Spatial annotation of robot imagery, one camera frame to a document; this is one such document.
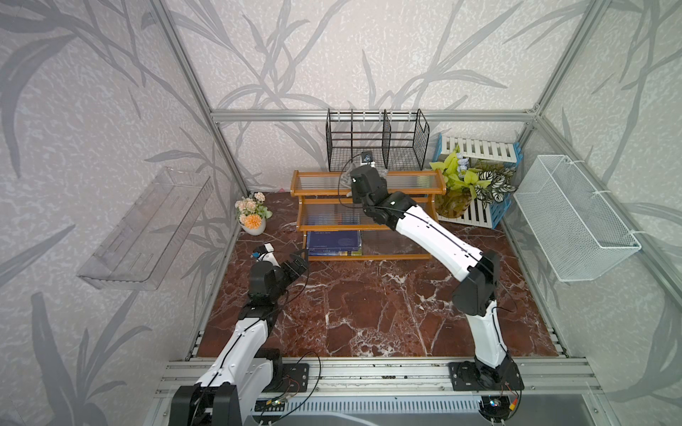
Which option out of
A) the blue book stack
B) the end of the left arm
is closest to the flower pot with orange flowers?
the blue book stack

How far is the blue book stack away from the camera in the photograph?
982 millimetres

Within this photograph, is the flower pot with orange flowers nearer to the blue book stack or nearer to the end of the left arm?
the blue book stack
